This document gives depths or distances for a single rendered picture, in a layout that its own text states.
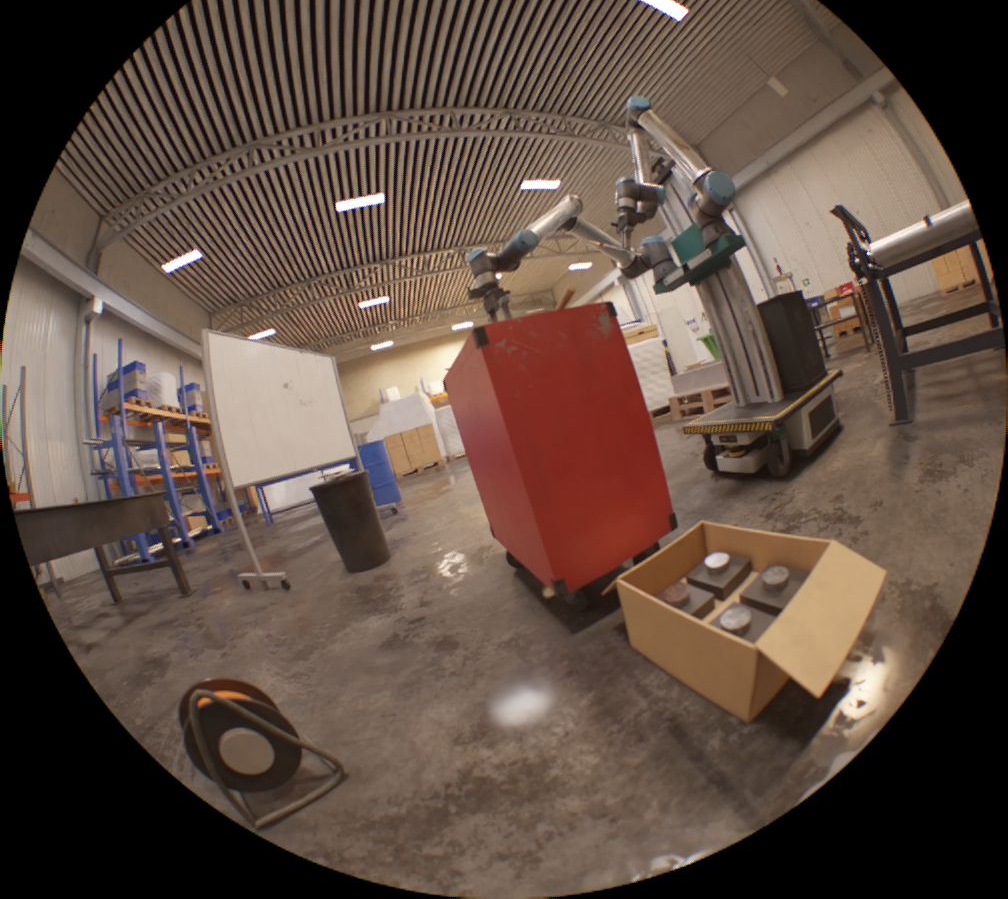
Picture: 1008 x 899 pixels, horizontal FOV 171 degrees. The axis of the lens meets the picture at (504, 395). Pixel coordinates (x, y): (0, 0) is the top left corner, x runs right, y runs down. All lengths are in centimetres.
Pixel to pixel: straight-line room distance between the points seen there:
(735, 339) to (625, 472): 126
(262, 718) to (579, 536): 92
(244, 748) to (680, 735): 85
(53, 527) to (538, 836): 255
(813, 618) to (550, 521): 67
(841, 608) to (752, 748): 29
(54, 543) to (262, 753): 198
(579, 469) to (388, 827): 101
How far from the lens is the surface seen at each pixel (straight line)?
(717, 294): 209
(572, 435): 93
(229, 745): 87
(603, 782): 78
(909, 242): 209
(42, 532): 258
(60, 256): 935
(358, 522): 223
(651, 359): 476
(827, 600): 72
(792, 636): 65
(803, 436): 183
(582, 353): 98
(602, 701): 90
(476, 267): 135
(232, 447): 274
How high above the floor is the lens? 70
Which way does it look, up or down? 3 degrees up
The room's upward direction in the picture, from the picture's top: 18 degrees counter-clockwise
